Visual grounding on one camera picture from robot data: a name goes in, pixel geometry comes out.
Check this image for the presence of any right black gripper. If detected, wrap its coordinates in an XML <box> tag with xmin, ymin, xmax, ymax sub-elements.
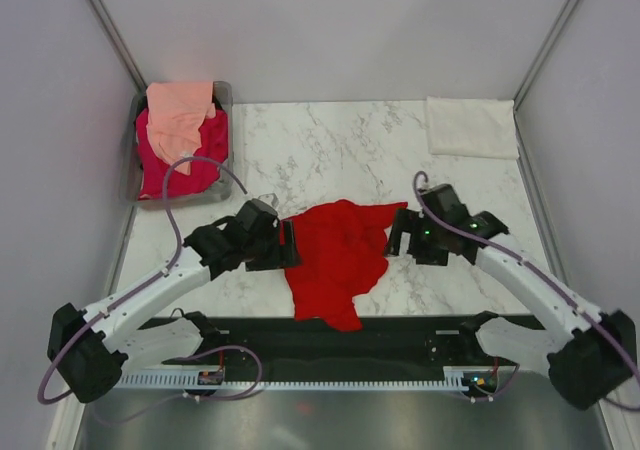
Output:
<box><xmin>381</xmin><ymin>207</ymin><xmax>448</xmax><ymax>267</ymax></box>

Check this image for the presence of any red t shirt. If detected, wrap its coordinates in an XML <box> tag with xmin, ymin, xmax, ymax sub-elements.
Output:
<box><xmin>285</xmin><ymin>199</ymin><xmax>408</xmax><ymax>332</ymax></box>

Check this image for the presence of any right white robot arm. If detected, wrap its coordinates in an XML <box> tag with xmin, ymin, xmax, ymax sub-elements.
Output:
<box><xmin>385</xmin><ymin>184</ymin><xmax>639</xmax><ymax>410</ymax></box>

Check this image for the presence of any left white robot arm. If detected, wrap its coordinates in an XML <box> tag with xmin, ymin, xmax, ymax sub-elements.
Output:
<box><xmin>47</xmin><ymin>199</ymin><xmax>301</xmax><ymax>404</ymax></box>

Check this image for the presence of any folded white t shirt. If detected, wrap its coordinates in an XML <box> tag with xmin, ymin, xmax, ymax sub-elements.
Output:
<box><xmin>425</xmin><ymin>97</ymin><xmax>519</xmax><ymax>161</ymax></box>

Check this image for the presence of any magenta t shirt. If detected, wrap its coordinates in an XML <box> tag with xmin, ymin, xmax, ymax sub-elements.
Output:
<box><xmin>135</xmin><ymin>109</ymin><xmax>229</xmax><ymax>200</ymax></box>

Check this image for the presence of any grey plastic bin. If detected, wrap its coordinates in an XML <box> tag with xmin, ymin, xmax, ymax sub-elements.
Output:
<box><xmin>118</xmin><ymin>81</ymin><xmax>234</xmax><ymax>209</ymax></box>

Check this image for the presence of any peach t shirt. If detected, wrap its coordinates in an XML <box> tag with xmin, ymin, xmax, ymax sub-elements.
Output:
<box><xmin>146</xmin><ymin>81</ymin><xmax>216</xmax><ymax>165</ymax></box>

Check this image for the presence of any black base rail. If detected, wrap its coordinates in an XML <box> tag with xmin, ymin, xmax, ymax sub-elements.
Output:
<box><xmin>134</xmin><ymin>314</ymin><xmax>551</xmax><ymax>384</ymax></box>

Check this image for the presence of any white slotted cable duct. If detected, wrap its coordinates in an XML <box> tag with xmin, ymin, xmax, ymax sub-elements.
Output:
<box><xmin>116</xmin><ymin>367</ymin><xmax>496</xmax><ymax>392</ymax></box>

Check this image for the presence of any right aluminium frame post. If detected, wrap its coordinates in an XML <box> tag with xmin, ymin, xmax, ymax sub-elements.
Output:
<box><xmin>513</xmin><ymin>0</ymin><xmax>583</xmax><ymax>112</ymax></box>

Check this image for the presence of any aluminium frame post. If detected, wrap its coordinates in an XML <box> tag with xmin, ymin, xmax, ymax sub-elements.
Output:
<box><xmin>513</xmin><ymin>0</ymin><xmax>583</xmax><ymax>112</ymax></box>
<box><xmin>85</xmin><ymin>0</ymin><xmax>146</xmax><ymax>91</ymax></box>

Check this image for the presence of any left aluminium frame post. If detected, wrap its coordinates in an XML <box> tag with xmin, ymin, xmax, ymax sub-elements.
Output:
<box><xmin>85</xmin><ymin>0</ymin><xmax>146</xmax><ymax>91</ymax></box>

